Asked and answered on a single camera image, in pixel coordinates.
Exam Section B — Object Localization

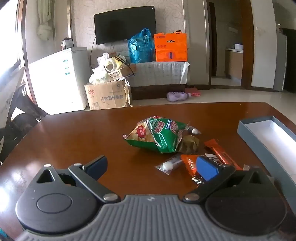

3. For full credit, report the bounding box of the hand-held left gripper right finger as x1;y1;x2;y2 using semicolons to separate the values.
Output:
183;156;274;205

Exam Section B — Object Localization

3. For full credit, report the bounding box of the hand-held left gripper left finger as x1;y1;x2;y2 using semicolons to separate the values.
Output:
36;156;121;204

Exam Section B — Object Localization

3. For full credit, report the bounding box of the orange snack packet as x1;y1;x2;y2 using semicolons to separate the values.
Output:
180;154;229;184

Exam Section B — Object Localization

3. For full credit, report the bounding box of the long orange snack bar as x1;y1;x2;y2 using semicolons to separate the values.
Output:
204;139;243;171

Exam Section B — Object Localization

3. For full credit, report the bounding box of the olive brown snack packet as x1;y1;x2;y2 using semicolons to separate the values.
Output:
178;134;200;153

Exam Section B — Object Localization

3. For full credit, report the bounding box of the clear candy packet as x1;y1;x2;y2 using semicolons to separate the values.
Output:
154;155;185;174
185;126;201;135

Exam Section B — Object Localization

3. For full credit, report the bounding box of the green snack bag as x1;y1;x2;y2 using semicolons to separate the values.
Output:
123;115;189;154

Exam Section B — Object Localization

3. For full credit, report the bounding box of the grey blue cardboard box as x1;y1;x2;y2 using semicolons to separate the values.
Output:
237;116;296;197

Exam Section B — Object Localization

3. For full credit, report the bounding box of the large printed cardboard box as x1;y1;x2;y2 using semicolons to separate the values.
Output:
84;79;132;110

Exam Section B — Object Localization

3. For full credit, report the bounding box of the pink floor item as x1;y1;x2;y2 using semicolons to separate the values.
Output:
185;87;201;96

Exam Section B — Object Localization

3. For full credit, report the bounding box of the purple detergent bottle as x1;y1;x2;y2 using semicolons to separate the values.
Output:
166;91;192;102

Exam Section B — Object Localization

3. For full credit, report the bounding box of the white plastic bag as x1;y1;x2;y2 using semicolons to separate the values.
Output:
89;53;111;84

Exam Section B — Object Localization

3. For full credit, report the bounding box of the dark wooden tv cabinet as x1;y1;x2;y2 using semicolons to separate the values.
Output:
131;83;186;100

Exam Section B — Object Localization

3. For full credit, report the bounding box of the small cardboard box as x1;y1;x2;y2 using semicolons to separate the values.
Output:
109;64;137;81

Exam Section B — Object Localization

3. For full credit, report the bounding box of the white chest freezer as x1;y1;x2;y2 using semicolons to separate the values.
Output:
28;47;89;115

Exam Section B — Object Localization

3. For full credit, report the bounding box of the wooden kitchen cabinet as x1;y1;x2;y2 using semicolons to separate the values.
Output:
225;47;244;80

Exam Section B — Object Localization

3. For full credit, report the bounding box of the white cabinet cloth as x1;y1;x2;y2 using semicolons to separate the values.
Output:
131;61;190;87

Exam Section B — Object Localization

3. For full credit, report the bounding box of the blue plastic bag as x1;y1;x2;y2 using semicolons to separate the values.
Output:
128;28;155;64

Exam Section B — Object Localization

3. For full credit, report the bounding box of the small dark framed item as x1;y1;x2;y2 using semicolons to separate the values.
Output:
61;37;74;50

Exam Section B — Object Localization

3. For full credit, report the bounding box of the silver refrigerator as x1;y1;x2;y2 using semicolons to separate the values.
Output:
273;28;288;92

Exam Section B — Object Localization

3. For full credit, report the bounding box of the orange carton box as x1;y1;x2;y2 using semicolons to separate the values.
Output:
154;30;188;62

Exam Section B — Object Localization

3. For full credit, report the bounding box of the black flat television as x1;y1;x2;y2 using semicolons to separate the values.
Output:
94;6;156;45

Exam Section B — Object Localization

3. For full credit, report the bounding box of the tied pale curtain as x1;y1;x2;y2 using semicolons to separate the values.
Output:
37;0;52;41

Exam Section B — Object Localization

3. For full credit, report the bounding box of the brown wooden door frame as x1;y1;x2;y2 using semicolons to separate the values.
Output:
206;0;255;90

